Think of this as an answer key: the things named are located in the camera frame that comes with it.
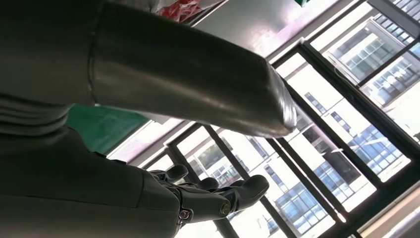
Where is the black window frame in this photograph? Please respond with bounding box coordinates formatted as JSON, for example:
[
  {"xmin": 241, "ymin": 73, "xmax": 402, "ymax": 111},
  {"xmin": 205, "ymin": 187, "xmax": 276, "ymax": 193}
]
[{"xmin": 108, "ymin": 0, "xmax": 420, "ymax": 238}]

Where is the green conveyor belt machine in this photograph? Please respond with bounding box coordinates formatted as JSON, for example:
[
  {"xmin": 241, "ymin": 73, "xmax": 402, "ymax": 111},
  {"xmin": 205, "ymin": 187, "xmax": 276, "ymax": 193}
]
[{"xmin": 65, "ymin": 104, "xmax": 149, "ymax": 156}]

